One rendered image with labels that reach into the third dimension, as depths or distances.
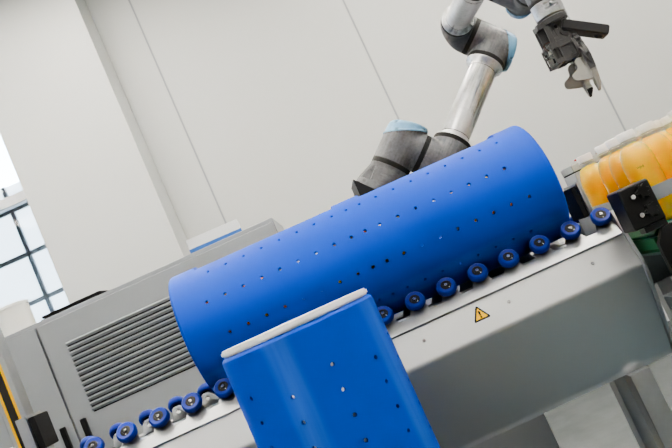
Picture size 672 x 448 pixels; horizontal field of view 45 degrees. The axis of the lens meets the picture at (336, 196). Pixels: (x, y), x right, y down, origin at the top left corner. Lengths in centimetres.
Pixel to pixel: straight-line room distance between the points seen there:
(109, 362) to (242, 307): 183
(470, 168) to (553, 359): 45
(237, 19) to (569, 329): 350
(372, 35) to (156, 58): 127
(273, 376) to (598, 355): 82
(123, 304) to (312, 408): 226
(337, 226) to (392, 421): 57
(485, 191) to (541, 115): 309
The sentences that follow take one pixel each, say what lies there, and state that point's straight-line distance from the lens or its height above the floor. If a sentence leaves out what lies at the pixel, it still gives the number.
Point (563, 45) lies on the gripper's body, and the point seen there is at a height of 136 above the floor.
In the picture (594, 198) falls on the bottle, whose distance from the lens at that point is 214.
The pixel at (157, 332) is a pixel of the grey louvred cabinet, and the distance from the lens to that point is 347.
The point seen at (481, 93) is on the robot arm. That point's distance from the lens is 247.
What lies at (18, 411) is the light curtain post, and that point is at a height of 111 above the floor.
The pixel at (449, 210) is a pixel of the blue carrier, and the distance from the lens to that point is 177.
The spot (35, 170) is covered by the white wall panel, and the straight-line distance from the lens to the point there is 472.
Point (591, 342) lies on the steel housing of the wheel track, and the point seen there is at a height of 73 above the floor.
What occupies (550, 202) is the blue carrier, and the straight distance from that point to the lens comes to 183.
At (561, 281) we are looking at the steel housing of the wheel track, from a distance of 182.
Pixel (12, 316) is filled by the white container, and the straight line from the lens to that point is 386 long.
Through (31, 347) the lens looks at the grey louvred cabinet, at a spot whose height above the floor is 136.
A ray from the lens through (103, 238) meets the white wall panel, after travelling 456.
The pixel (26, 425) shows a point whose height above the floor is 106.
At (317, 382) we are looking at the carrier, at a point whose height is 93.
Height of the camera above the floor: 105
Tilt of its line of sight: 6 degrees up
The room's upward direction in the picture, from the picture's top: 24 degrees counter-clockwise
